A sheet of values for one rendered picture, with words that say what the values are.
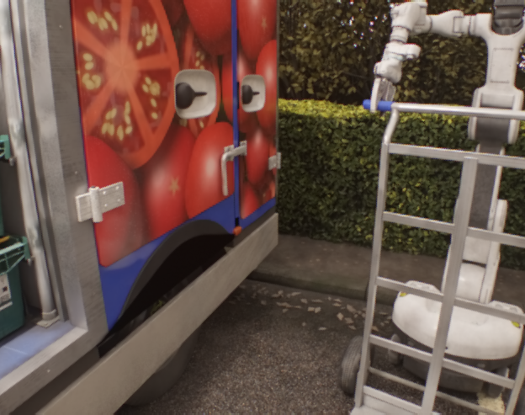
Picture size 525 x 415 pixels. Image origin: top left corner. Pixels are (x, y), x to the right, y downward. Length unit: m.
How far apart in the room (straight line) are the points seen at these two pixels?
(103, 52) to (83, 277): 0.59
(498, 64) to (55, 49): 1.76
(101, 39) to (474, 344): 1.69
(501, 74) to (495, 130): 0.26
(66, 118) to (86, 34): 0.22
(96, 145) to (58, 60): 0.23
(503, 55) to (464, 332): 1.21
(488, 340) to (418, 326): 0.28
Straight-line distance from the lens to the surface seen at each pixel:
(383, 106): 1.48
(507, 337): 1.92
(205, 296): 1.79
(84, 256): 1.16
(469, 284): 2.25
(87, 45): 1.13
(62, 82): 1.07
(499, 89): 2.11
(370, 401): 1.88
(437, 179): 3.01
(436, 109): 1.42
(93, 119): 1.13
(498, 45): 2.12
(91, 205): 1.13
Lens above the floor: 1.30
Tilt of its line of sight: 18 degrees down
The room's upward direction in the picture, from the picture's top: straight up
